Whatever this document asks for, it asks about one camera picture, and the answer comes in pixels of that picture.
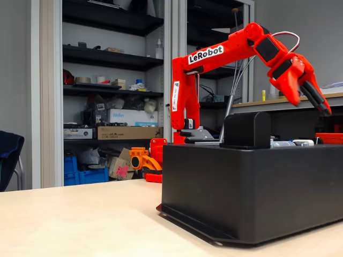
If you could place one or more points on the black rounded holder block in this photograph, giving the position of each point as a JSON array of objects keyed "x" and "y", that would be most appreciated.
[{"x": 246, "y": 131}]

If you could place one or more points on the small dark grey device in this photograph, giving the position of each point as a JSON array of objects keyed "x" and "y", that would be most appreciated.
[{"x": 82, "y": 45}]

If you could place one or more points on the small flat tan box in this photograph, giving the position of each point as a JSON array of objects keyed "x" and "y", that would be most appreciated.
[{"x": 113, "y": 50}]

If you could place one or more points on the black and silver knob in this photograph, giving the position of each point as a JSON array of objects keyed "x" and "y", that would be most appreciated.
[{"x": 302, "y": 142}]

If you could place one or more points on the grey shelf cabinet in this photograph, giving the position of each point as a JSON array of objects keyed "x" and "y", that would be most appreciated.
[{"x": 48, "y": 107}]

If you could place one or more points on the white crumpled cloth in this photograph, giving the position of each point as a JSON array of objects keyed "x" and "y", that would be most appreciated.
[{"x": 138, "y": 87}]

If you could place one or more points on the red display module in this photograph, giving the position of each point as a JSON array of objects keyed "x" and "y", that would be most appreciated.
[{"x": 329, "y": 137}]

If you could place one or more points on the long brown cardboard box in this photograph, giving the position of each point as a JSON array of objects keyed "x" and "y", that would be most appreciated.
[{"x": 126, "y": 133}]

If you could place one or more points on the white bundle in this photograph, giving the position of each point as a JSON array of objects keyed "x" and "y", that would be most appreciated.
[{"x": 150, "y": 105}]

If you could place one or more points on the stack of papers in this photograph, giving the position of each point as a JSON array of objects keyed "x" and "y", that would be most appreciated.
[{"x": 335, "y": 85}]

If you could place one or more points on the white plastic bottle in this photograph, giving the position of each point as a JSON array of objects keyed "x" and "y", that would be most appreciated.
[{"x": 159, "y": 51}]

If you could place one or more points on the cardboard box with pink label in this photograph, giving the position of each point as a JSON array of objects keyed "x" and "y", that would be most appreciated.
[{"x": 120, "y": 167}]

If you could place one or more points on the brown tape roll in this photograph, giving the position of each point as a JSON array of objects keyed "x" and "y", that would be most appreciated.
[{"x": 83, "y": 80}]

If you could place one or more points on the white cup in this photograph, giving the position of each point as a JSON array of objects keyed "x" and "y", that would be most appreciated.
[{"x": 272, "y": 93}]

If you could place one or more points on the white Weller box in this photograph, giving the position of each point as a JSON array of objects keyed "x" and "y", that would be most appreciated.
[{"x": 126, "y": 116}]

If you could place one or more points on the metal coat stand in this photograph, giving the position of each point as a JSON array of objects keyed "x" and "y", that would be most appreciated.
[{"x": 227, "y": 112}]

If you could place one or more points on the small cardboard box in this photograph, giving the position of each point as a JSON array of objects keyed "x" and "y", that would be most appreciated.
[{"x": 118, "y": 83}]

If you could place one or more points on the red object on shelf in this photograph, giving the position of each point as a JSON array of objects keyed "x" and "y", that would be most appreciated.
[{"x": 68, "y": 77}]

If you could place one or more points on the white tape roll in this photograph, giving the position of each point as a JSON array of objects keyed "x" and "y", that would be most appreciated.
[{"x": 100, "y": 79}]

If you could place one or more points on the metal chair frame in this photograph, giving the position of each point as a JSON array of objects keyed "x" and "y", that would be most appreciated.
[{"x": 20, "y": 174}]

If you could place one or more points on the dark blue chair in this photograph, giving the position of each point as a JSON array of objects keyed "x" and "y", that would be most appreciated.
[{"x": 9, "y": 155}]

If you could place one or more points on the wooden top desk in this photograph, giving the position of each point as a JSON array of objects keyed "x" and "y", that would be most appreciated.
[{"x": 254, "y": 105}]

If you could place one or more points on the clear plastic bag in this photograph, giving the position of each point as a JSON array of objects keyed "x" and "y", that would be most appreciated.
[{"x": 118, "y": 103}]

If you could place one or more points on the small dark green box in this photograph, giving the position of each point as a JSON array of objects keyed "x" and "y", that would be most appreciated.
[{"x": 219, "y": 98}]

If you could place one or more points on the wide blue plastic crate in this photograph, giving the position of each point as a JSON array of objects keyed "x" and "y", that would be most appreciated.
[{"x": 93, "y": 176}]

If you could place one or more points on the narrow blue plastic crate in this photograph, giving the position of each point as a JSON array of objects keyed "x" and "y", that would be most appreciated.
[{"x": 70, "y": 171}]

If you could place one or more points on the black task board box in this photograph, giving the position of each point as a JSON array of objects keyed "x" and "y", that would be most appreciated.
[{"x": 241, "y": 192}]

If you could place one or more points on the flat white labelled box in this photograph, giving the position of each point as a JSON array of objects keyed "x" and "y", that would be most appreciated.
[{"x": 77, "y": 134}]

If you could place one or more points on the yellow glue stick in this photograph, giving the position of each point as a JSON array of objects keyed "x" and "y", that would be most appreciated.
[{"x": 263, "y": 95}]

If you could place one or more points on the black electronic equipment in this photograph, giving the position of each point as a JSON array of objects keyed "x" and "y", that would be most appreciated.
[{"x": 92, "y": 112}]

